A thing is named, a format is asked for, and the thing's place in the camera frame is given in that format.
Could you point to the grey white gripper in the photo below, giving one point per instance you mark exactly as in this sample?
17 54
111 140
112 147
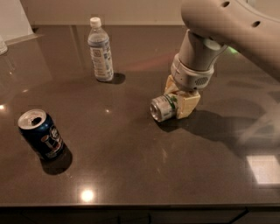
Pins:
189 76

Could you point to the blue Pepsi can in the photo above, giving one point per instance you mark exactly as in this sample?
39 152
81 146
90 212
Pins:
40 132

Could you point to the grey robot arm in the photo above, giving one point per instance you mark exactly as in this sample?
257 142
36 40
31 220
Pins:
213 26

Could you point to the silver green 7up can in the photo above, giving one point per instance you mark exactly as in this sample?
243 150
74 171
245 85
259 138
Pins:
164 107

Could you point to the green orange chip bag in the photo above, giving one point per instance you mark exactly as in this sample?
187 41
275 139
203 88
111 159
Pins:
232 50

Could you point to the clear plastic water bottle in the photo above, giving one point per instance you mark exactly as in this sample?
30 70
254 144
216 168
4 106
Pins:
100 52

